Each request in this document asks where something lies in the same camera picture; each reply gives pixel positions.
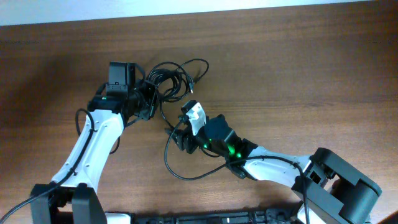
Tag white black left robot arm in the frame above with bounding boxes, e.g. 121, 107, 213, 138
30, 62, 155, 223

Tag black usb cables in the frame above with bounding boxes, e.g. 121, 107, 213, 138
145, 58, 210, 130

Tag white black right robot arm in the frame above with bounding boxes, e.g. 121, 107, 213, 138
165, 114, 382, 223

